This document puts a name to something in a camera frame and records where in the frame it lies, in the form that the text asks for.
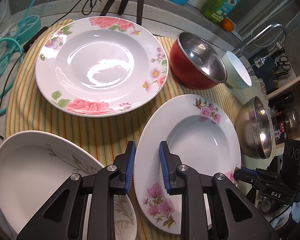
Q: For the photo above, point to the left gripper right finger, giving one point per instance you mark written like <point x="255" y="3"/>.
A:
<point x="212" y="207"/>

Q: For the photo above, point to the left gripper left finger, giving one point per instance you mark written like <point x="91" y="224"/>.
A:
<point x="62" y="215"/>

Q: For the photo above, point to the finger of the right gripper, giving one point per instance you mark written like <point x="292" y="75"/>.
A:
<point x="245" y="175"/>

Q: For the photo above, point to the white plate grey leaf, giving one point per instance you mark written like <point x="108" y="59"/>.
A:
<point x="34" y="164"/>

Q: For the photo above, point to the pink blossom deep plate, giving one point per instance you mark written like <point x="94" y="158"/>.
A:
<point x="200" y="132"/>

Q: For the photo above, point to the red steel bowl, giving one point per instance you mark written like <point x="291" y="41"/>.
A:
<point x="195" y="63"/>

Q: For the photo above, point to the large pink rose plate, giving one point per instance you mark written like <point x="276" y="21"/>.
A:
<point x="101" y="66"/>

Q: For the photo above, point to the stainless steel bowl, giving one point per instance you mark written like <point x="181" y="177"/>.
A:
<point x="252" y="126"/>

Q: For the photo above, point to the wooden shelf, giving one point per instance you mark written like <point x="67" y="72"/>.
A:
<point x="295" y="104"/>

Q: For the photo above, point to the yellow striped cloth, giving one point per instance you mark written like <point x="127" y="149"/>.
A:
<point x="104" y="138"/>

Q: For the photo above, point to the pale green ceramic bowl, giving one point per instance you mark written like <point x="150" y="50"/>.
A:
<point x="238" y="76"/>

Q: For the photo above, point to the chrome faucet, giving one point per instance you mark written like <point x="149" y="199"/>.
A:
<point x="260" y="61"/>

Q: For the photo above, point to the black scissors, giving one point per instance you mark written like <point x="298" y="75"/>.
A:
<point x="283" y="66"/>

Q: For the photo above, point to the orange fruit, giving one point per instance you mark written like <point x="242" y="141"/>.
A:
<point x="226" y="25"/>

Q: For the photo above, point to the green dish soap bottle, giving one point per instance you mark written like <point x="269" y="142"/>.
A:
<point x="218" y="10"/>

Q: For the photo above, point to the teal hose reel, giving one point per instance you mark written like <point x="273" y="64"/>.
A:
<point x="28" y="28"/>

